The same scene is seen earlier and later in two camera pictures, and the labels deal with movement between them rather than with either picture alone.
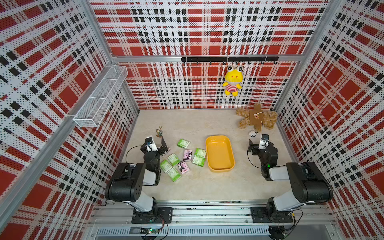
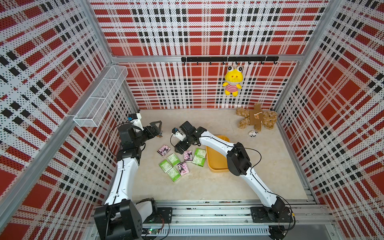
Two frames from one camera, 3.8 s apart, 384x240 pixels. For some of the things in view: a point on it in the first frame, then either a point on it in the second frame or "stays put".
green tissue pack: x=200 y=152 stays put
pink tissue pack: x=183 y=167 stays put
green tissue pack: x=198 y=160 stays put
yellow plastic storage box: x=220 y=156 stays put
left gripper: x=160 y=149 -> x=151 y=135
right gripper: x=255 y=147 -> x=184 y=147
